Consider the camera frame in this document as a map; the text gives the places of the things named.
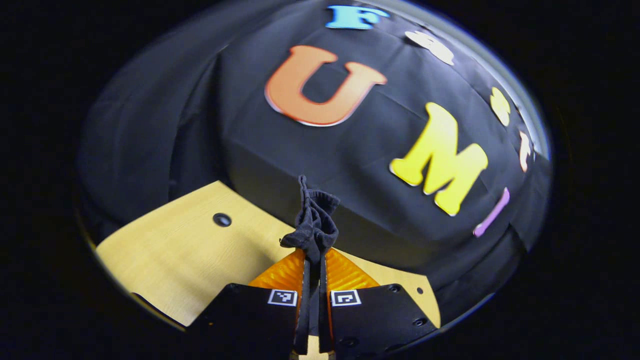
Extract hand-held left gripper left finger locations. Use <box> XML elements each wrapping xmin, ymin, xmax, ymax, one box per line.
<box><xmin>187</xmin><ymin>248</ymin><xmax>308</xmax><ymax>360</ymax></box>

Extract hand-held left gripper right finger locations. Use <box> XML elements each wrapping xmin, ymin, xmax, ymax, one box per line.
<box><xmin>318</xmin><ymin>248</ymin><xmax>441</xmax><ymax>360</ymax></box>

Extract black jeans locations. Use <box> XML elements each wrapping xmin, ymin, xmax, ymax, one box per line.
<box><xmin>279</xmin><ymin>174</ymin><xmax>341</xmax><ymax>351</ymax></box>

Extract black backdrop cloth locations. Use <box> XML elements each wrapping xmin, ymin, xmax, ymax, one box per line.
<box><xmin>75</xmin><ymin>0</ymin><xmax>554</xmax><ymax>326</ymax></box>

